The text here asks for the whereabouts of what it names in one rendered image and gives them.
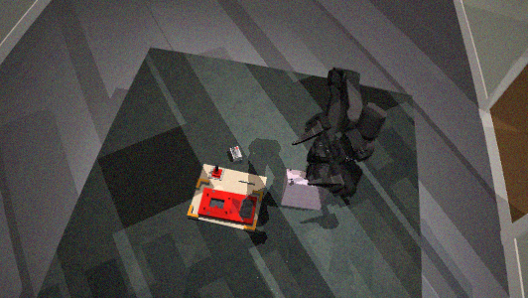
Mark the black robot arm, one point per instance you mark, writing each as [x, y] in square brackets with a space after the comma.
[359, 127]

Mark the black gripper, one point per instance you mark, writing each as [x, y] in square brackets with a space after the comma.
[337, 184]

